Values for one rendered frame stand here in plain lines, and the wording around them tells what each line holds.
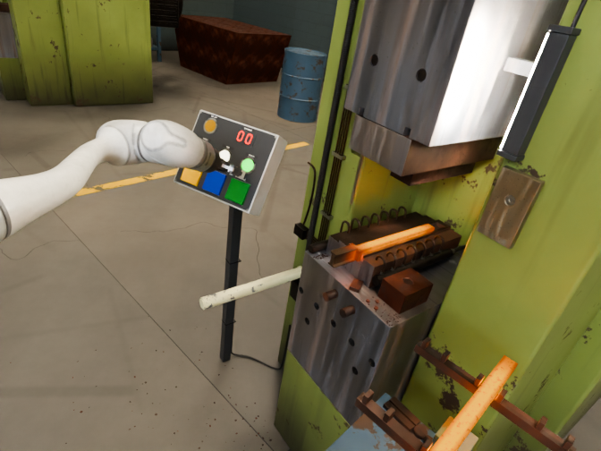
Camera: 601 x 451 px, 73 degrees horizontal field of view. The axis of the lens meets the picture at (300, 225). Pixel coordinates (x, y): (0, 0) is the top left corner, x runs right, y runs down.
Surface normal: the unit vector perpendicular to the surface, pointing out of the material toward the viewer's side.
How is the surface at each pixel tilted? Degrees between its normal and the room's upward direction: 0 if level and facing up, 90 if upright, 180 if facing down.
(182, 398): 0
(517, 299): 90
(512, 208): 90
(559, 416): 90
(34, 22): 90
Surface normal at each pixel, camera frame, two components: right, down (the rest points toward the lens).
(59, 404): 0.15, -0.85
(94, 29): 0.62, 0.47
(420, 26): -0.80, 0.19
